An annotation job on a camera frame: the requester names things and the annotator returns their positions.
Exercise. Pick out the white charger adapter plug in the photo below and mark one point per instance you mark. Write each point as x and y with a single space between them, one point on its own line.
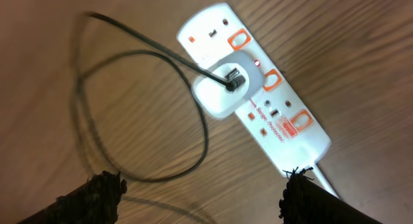
241 80

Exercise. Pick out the white power strip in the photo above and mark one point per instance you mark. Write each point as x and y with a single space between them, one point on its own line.
278 120

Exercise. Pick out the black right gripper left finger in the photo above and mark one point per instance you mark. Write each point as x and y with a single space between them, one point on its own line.
95 202

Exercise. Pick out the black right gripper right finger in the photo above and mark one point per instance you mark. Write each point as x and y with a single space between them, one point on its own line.
304 202

